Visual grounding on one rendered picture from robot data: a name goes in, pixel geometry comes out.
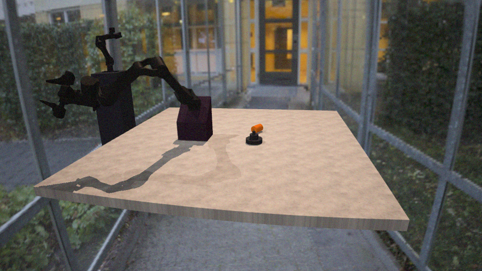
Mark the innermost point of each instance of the orange knob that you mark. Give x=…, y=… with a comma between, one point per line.
x=257, y=128

